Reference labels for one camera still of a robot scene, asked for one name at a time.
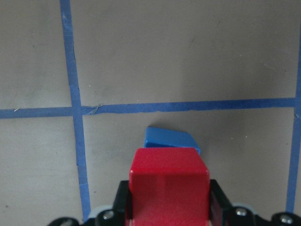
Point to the blue wooden cube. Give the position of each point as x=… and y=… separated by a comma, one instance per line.
x=158, y=137

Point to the red wooden cube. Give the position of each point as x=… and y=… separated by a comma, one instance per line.
x=170, y=186

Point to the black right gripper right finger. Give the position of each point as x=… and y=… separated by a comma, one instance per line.
x=219, y=205

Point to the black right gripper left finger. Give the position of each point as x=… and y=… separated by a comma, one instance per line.
x=121, y=204

